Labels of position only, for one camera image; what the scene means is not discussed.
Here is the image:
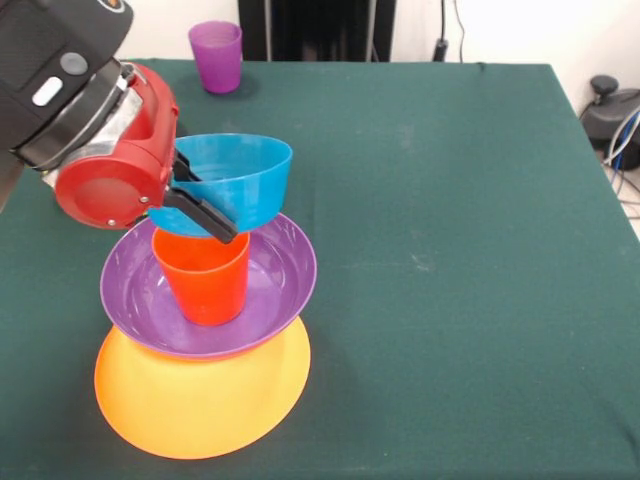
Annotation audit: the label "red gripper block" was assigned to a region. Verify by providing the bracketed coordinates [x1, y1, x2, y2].
[53, 62, 239, 246]

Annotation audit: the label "light blue plastic bowl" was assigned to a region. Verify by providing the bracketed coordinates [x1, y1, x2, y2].
[148, 132, 294, 239]

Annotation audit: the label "red plastic cup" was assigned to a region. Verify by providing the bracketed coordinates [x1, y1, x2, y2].
[151, 227, 251, 327]

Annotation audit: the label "purple plastic bowl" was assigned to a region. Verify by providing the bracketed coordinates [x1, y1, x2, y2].
[99, 212, 319, 361]

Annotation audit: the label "large yellow plastic bowl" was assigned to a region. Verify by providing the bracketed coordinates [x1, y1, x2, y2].
[93, 315, 312, 461]

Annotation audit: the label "purple plastic cup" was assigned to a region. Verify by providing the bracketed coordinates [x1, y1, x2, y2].
[187, 20, 244, 95]

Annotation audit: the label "dark green tablecloth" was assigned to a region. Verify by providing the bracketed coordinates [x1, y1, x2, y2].
[0, 58, 640, 480]

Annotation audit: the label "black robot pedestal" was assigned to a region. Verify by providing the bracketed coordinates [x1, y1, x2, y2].
[237, 0, 396, 63]

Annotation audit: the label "black cable with plug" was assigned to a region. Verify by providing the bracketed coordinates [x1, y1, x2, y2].
[433, 0, 450, 63]

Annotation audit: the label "thin black wall cable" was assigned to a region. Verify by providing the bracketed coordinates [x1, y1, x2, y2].
[452, 0, 467, 63]

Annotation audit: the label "tangle of floor cables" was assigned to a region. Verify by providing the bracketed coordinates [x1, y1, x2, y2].
[602, 109, 640, 221]

